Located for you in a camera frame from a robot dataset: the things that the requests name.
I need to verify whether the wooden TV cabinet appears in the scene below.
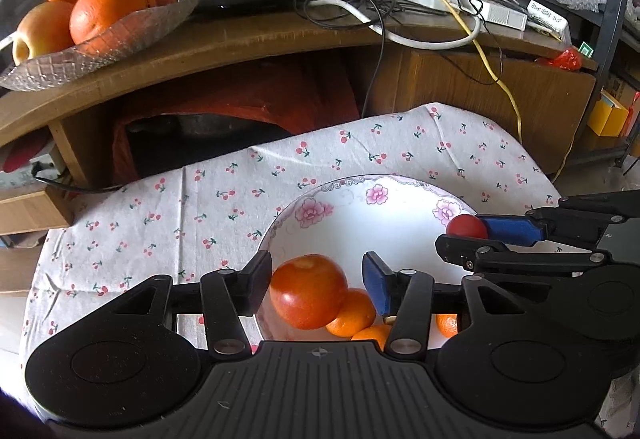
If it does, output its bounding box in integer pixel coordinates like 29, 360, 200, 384
0, 8, 601, 295

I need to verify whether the thick white cable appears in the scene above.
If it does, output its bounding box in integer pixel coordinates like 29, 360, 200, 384
307, 0, 483, 51

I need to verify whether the yellow box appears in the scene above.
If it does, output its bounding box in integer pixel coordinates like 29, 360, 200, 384
587, 90, 628, 138

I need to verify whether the cherry print tablecloth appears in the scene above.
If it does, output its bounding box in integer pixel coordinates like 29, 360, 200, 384
22, 103, 559, 352

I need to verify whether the round red cherry tomato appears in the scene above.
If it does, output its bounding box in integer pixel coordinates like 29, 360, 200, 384
446, 214, 488, 240

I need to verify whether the large red tomato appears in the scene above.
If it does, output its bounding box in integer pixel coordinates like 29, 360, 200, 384
269, 254, 348, 331

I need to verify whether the orange tangerine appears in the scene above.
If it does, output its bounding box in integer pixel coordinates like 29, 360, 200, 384
352, 324, 392, 351
326, 289, 378, 338
436, 313, 458, 338

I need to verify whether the orange in bowl front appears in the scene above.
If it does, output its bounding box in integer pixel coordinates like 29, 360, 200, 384
70, 0, 156, 44

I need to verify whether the red plastic bag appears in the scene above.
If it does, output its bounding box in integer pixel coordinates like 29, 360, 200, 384
535, 46, 582, 72

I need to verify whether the glass fruit bowl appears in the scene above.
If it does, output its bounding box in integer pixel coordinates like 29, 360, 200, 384
1, 0, 200, 92

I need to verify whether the white power strip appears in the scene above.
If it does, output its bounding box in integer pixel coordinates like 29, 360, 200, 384
406, 0, 527, 32

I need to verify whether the yellow apple in bowl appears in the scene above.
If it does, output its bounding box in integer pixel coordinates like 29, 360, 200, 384
12, 1, 74, 65

